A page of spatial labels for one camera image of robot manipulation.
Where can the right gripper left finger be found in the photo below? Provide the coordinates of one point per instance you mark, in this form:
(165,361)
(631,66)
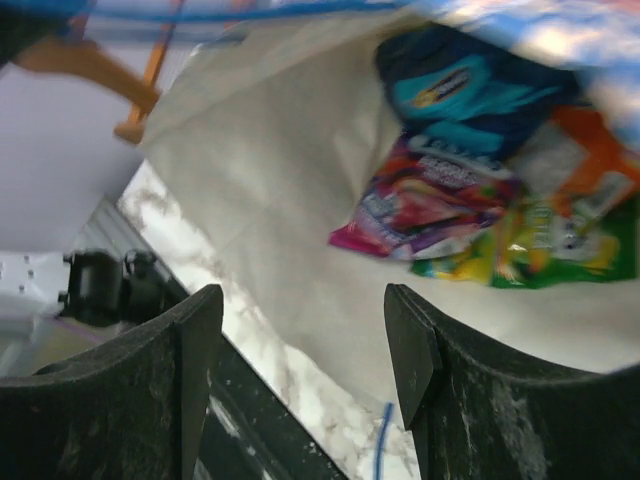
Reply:
(131,408)

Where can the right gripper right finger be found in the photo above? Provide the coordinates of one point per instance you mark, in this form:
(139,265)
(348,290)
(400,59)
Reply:
(479,409)

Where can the green fruit candy bag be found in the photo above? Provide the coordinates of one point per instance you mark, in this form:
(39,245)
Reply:
(533,247)

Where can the blue cookie snack pack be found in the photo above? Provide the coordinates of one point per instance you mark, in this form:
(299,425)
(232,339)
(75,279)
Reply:
(468,94)

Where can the orange candy bag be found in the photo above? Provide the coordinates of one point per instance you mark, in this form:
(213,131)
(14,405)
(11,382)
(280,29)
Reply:
(575,162)

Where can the orange wooden rack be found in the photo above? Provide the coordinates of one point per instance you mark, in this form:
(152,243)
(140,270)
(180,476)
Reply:
(78,57)

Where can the blue checkered paper bag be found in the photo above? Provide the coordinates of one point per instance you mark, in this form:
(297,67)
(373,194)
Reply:
(256,153)

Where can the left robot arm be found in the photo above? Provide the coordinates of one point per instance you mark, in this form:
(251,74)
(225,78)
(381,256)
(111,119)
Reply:
(78,290)

